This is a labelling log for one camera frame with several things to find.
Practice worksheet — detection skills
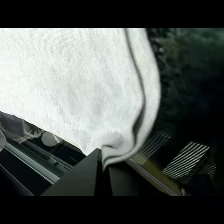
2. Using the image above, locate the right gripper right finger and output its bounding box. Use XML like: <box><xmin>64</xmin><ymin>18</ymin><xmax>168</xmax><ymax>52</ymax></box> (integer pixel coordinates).
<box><xmin>107</xmin><ymin>161</ymin><xmax>156</xmax><ymax>197</ymax></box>

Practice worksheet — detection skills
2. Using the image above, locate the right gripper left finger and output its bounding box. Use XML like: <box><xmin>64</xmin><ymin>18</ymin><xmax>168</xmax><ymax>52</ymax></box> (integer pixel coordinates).
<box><xmin>41</xmin><ymin>148</ymin><xmax>103</xmax><ymax>197</ymax></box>

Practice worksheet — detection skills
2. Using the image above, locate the white garment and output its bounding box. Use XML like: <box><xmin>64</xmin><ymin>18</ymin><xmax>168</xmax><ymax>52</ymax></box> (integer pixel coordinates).
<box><xmin>0</xmin><ymin>27</ymin><xmax>162</xmax><ymax>172</ymax></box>

